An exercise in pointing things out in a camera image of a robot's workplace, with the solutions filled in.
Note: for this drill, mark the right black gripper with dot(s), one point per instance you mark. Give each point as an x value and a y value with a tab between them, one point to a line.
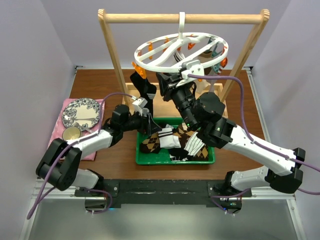
167	82

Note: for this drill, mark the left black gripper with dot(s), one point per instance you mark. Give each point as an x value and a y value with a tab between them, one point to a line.
147	124

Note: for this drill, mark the wooden hanger rack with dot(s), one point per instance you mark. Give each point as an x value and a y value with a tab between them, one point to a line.
258	21

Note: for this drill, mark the black blue sports sock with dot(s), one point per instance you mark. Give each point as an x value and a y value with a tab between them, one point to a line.
145	89

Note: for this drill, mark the white round clip hanger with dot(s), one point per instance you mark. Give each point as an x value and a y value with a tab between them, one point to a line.
157	55

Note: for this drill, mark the green plastic bin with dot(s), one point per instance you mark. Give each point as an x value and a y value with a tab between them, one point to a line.
163	157

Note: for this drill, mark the beige tan sock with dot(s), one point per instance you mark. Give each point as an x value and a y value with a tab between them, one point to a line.
205	56

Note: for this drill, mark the white black banded sock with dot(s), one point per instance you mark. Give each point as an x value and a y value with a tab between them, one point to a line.
178	56

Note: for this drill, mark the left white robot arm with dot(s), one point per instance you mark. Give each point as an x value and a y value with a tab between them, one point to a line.
60	164

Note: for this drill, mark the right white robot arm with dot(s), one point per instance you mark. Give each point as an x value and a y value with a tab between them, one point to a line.
280	168

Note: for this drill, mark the brown argyle sock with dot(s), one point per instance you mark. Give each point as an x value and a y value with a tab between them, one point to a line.
150	145
179	154

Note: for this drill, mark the white black striped sock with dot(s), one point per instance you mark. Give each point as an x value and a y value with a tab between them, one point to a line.
193	145

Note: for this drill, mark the blue patterned plate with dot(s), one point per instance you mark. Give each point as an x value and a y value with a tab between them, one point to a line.
84	111

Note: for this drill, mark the metal spoon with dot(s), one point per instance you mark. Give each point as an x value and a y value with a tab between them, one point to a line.
83	127

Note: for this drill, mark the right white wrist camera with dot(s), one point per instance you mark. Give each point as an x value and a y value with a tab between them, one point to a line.
190	71

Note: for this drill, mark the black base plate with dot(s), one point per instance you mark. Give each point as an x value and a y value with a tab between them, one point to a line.
161	192

